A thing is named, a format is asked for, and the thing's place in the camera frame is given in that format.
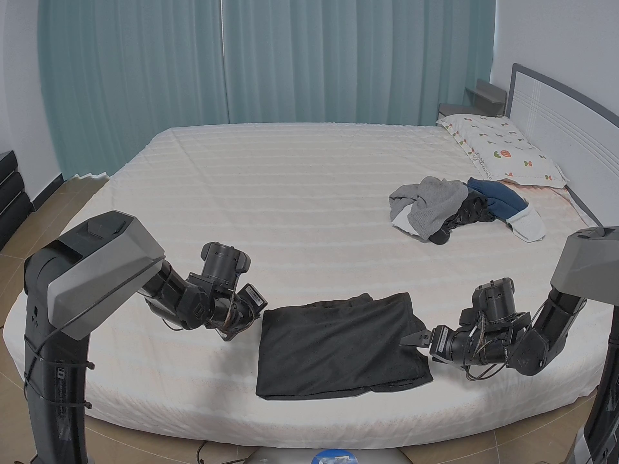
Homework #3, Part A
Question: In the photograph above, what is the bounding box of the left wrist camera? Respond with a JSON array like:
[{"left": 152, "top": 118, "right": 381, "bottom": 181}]
[{"left": 240, "top": 283, "right": 269, "bottom": 315}]

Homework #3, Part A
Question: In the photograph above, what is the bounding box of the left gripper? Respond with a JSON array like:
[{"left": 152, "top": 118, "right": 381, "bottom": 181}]
[{"left": 210, "top": 298, "right": 262, "bottom": 343}]

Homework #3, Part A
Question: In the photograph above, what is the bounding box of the black T-shirt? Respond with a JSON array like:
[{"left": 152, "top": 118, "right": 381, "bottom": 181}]
[{"left": 255, "top": 292, "right": 434, "bottom": 401}]

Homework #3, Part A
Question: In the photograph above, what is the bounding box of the blue-green curtain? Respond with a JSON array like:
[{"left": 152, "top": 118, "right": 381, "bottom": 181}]
[
  {"left": 38, "top": 0, "right": 230, "bottom": 180},
  {"left": 221, "top": 0, "right": 496, "bottom": 127}
]

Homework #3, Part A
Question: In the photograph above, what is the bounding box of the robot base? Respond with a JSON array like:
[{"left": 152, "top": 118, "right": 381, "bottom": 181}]
[{"left": 247, "top": 445, "right": 402, "bottom": 464}]

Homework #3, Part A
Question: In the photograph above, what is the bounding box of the pile of clothes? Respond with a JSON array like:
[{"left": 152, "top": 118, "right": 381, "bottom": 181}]
[{"left": 388, "top": 175, "right": 546, "bottom": 245}]

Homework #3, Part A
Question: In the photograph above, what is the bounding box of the bed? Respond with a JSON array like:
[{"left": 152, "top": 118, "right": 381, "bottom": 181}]
[{"left": 2, "top": 63, "right": 619, "bottom": 448}]

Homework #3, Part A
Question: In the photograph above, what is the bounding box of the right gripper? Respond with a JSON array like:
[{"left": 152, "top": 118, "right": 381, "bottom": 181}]
[{"left": 429, "top": 324, "right": 484, "bottom": 367}]

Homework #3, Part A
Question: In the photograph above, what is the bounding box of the black chest of drawers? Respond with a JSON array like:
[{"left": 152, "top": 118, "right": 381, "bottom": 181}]
[{"left": 0, "top": 150, "right": 32, "bottom": 251}]

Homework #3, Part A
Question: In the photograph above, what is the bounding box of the white printed pillow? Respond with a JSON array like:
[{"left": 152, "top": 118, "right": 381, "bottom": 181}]
[{"left": 436, "top": 113, "right": 570, "bottom": 189}]

